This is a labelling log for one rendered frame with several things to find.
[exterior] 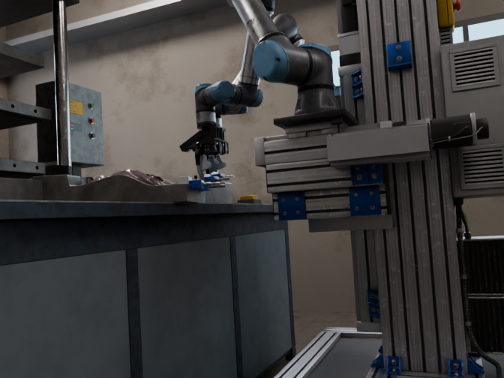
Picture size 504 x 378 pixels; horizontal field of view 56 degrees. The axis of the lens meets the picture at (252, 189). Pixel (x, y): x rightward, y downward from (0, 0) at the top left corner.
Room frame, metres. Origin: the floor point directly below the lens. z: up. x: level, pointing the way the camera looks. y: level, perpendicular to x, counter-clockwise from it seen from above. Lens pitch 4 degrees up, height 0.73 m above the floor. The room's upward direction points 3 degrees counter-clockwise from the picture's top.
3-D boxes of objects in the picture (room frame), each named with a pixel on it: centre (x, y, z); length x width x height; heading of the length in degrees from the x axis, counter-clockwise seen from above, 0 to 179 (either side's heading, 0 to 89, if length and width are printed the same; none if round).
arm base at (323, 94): (1.50, -0.22, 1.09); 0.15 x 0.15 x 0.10
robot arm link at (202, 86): (1.80, 0.16, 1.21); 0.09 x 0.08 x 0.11; 36
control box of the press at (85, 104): (2.44, 0.92, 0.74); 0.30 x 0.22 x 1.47; 156
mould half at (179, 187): (1.60, 0.43, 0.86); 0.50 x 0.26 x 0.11; 83
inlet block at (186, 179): (1.52, 0.17, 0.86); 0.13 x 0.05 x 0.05; 83
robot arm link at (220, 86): (1.73, 0.09, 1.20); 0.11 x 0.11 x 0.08; 36
